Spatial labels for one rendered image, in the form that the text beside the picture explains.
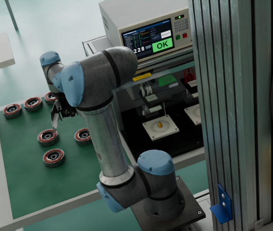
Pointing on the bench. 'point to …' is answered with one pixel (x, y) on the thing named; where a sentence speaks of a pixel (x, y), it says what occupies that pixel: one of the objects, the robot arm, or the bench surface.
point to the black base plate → (181, 119)
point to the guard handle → (160, 100)
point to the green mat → (66, 142)
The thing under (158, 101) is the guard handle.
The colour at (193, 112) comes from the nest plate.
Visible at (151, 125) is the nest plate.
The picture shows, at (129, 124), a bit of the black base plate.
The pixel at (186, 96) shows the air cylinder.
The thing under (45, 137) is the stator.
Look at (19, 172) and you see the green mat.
